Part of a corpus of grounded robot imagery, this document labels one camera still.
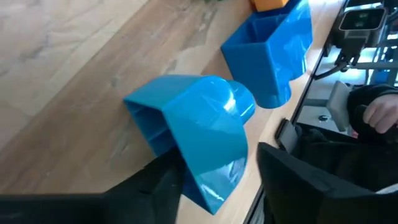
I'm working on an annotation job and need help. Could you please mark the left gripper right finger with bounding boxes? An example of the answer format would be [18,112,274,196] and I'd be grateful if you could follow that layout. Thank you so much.
[257,142,379,224]

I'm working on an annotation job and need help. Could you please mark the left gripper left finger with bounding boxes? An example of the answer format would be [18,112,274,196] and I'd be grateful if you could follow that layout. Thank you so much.
[104,149,187,224]

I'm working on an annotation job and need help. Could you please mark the light blue single-stud block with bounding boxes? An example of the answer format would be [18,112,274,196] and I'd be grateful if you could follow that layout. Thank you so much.
[123,74,256,215]

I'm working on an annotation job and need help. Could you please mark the blue two-stud block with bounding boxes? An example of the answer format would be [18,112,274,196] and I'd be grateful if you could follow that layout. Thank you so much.
[220,0,313,110]

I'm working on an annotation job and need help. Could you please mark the dark table clamp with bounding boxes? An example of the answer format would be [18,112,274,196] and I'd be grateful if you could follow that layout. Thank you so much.
[275,118,301,154]

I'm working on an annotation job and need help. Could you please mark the person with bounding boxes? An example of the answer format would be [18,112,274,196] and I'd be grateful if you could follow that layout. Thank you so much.
[294,83,398,195]

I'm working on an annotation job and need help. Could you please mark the black handheld controller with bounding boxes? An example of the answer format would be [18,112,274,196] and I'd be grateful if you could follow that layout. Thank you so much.
[353,104,398,144]

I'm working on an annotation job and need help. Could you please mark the grey metal plate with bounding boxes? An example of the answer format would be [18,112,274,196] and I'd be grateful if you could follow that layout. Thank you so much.
[325,80,352,132]

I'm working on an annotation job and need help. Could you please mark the person's hand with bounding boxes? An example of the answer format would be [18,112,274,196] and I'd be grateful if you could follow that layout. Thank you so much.
[362,93,398,134]

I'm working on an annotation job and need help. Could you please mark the table camera black cable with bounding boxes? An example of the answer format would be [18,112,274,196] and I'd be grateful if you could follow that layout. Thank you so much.
[313,46,361,81]

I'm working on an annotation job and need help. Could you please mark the grey table-level camera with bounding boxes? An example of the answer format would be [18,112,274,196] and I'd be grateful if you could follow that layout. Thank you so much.
[331,4,388,49]

